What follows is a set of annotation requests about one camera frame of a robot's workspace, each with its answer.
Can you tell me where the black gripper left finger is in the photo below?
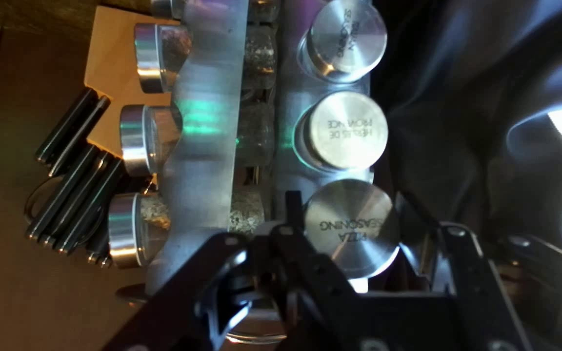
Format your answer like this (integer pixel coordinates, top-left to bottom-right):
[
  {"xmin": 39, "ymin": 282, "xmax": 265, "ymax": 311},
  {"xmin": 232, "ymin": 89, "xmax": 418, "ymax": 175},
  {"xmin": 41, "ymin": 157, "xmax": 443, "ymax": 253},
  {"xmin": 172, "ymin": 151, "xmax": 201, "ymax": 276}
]
[{"xmin": 283, "ymin": 186, "xmax": 318, "ymax": 255}]

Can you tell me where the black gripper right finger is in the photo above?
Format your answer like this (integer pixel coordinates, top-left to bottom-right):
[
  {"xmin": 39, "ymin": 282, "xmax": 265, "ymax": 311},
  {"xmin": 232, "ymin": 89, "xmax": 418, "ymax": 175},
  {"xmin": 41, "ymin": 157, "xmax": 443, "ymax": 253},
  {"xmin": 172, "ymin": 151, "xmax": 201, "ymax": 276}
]
[{"xmin": 394, "ymin": 188, "xmax": 441, "ymax": 276}]

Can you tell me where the black fabric bag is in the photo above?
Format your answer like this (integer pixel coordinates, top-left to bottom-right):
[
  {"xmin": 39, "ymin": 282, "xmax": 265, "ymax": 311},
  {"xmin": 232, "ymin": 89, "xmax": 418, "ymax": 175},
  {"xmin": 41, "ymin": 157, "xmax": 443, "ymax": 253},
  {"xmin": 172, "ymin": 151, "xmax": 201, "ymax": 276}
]
[{"xmin": 369, "ymin": 0, "xmax": 562, "ymax": 264}]

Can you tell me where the silver spice rack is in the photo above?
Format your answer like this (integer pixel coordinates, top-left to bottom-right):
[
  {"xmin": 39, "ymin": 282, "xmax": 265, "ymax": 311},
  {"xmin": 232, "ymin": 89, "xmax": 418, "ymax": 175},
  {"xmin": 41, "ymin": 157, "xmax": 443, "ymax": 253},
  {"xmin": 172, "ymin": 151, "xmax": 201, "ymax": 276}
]
[{"xmin": 143, "ymin": 0, "xmax": 394, "ymax": 298}]

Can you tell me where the wooden knife block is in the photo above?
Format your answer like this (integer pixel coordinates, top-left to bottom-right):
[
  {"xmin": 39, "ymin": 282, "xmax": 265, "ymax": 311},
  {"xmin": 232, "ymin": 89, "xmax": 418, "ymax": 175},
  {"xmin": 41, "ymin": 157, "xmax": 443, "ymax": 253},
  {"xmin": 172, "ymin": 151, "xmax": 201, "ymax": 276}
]
[{"xmin": 82, "ymin": 3, "xmax": 185, "ymax": 157}]

